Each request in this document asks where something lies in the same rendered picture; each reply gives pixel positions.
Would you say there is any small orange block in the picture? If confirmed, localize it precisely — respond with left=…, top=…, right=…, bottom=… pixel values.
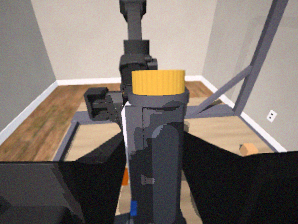
left=240, top=143, right=258, bottom=156

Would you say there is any grey metal overhead frame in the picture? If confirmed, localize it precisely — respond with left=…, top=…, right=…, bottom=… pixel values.
left=189, top=0, right=288, bottom=116

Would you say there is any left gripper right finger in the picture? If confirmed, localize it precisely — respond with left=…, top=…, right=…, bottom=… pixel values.
left=182, top=131, right=298, bottom=224

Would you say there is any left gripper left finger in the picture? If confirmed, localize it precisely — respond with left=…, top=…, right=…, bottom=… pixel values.
left=0, top=130, right=127, bottom=224

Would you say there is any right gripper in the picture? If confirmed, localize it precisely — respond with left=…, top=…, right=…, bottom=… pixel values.
left=84, top=85, right=133, bottom=131

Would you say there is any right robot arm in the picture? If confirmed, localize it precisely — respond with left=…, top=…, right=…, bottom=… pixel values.
left=119, top=0, right=158, bottom=93

